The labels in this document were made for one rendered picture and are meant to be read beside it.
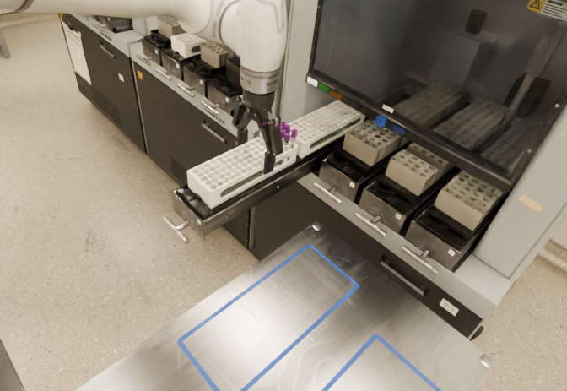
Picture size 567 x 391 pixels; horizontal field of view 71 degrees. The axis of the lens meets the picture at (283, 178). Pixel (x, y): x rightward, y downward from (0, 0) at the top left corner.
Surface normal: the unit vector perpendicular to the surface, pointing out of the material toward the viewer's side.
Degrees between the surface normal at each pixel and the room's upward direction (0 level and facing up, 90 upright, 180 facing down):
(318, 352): 0
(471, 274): 0
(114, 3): 105
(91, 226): 0
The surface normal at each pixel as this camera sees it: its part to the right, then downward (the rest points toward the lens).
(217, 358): 0.09, -0.75
